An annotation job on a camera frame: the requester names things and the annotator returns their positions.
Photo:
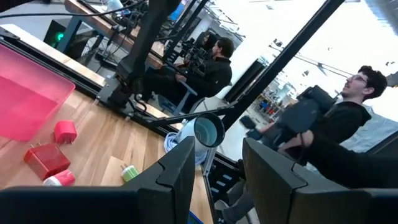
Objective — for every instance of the green and white charger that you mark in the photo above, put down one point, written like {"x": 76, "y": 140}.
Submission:
{"x": 130, "y": 173}

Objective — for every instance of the person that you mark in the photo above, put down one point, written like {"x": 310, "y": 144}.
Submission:
{"x": 214, "y": 74}
{"x": 342, "y": 124}

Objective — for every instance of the small red cube charger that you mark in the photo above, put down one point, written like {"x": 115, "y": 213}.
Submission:
{"x": 65, "y": 132}

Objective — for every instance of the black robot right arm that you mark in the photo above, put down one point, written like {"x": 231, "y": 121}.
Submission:
{"x": 146, "y": 40}

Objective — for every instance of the black computer tower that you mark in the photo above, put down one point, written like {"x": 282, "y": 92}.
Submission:
{"x": 62, "y": 35}

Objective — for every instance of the pink and white charger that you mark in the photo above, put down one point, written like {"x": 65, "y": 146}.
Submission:
{"x": 62, "y": 179}

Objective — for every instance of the black aluminium table frame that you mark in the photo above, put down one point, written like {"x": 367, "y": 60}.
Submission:
{"x": 280, "y": 62}

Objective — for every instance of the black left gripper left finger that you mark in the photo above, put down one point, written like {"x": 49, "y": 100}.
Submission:
{"x": 93, "y": 205}

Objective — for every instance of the pink translucent plastic bin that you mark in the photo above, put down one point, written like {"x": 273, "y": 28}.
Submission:
{"x": 28, "y": 93}

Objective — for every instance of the large red USB charger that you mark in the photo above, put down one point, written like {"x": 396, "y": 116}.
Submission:
{"x": 46, "y": 161}

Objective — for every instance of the grey office chair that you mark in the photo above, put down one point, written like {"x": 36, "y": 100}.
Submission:
{"x": 183, "y": 99}

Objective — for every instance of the wooden desk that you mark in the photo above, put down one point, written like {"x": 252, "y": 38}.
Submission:
{"x": 102, "y": 26}

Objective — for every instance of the black upright panel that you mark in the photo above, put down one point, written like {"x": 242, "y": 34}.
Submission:
{"x": 245, "y": 81}

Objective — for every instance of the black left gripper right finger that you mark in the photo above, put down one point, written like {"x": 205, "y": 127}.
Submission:
{"x": 311, "y": 205}

